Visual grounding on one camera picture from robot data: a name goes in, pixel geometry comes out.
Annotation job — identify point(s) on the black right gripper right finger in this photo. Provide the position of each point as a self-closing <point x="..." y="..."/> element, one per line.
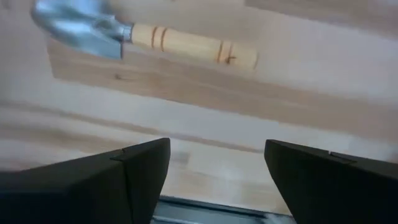
<point x="335" y="193"/>

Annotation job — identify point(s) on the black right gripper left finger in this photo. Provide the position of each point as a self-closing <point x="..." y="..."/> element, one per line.
<point x="77" y="193"/>

